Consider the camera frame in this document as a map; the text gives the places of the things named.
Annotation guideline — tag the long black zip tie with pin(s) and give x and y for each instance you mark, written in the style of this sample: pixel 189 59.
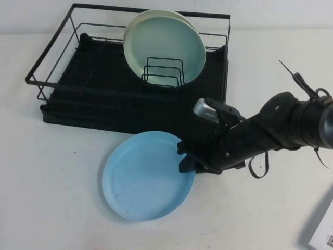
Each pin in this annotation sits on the long black zip tie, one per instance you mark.
pixel 299 79

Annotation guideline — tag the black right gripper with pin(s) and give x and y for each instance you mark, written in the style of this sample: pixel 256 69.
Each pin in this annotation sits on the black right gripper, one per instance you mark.
pixel 218 153

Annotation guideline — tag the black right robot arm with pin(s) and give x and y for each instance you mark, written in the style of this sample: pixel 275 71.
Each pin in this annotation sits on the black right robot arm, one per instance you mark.
pixel 281 125

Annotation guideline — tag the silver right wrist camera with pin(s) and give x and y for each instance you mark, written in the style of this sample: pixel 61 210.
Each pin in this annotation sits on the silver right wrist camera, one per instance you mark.
pixel 208 110

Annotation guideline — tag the pale green plate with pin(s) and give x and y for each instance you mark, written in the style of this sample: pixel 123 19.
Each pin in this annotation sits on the pale green plate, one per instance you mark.
pixel 169 44

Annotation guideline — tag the cream plate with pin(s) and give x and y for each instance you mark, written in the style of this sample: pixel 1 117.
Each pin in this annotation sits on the cream plate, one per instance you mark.
pixel 153 14

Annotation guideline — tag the short black zip tie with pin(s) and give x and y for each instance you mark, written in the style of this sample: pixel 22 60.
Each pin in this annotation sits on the short black zip tie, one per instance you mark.
pixel 320 159

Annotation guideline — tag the black plastic drip tray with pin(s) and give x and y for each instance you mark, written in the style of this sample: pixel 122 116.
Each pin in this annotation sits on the black plastic drip tray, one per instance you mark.
pixel 99 109

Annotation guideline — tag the light blue plate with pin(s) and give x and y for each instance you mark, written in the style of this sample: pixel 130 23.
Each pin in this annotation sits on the light blue plate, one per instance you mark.
pixel 145 177

